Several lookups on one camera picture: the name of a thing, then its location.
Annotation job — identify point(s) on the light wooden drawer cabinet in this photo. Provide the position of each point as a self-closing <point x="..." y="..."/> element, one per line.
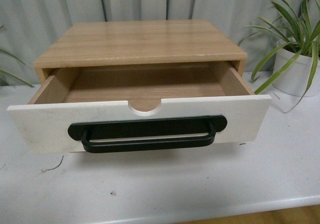
<point x="139" y="42"/>

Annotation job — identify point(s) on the white front wooden drawer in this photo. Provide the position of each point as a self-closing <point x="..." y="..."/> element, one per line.
<point x="134" y="92"/>

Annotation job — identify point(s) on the white plant pot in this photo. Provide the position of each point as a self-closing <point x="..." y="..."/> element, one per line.
<point x="294" y="80"/>

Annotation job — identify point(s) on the grey pleated curtain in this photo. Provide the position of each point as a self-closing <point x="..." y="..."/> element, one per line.
<point x="29" y="27"/>

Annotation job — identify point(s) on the green spider plant right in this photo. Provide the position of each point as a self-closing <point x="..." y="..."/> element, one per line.
<point x="296" y="36"/>

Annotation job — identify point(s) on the green plant leaves left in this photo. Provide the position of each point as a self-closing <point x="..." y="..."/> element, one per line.
<point x="6" y="70"/>

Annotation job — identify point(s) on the black metal drawer handle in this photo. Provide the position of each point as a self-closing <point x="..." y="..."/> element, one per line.
<point x="147" y="134"/>

